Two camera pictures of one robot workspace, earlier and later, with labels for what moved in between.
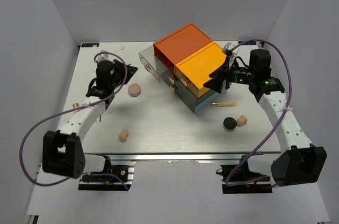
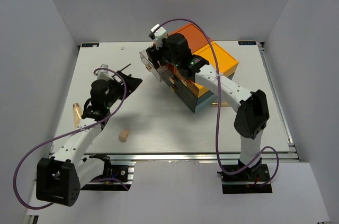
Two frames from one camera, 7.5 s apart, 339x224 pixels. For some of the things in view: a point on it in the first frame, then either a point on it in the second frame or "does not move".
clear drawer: [148, 59] does not move
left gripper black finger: [131, 71] to [132, 83]
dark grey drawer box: [176, 86] does not move
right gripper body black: [238, 75] to [162, 54]
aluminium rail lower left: [33, 218] does not move
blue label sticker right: [247, 43] does not move
